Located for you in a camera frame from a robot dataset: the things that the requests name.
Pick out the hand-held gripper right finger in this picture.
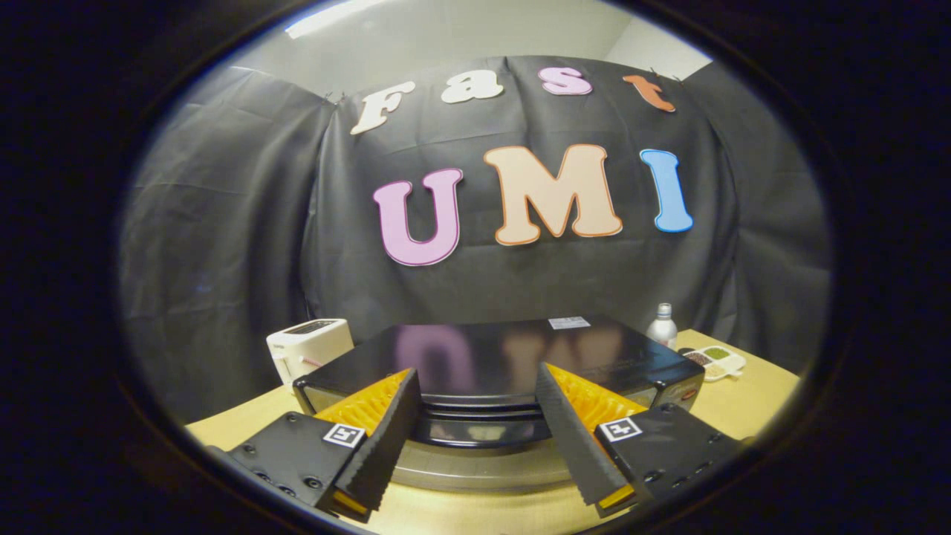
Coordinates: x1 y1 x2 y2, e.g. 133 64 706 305
535 362 744 519

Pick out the black backdrop cloth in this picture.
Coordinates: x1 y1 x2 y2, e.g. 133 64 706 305
119 56 833 424

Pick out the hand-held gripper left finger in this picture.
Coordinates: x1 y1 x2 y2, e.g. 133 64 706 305
210 368 421 523

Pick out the white slot toaster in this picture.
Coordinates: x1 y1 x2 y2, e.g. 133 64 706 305
266 319 355 391

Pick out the white divided tray of seeds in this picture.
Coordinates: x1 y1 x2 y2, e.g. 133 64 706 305
680 346 746 383

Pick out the black toaster oven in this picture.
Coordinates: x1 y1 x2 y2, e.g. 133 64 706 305
293 316 707 493

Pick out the silver bottle with pink label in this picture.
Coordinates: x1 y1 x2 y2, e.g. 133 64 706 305
646 302 678 350

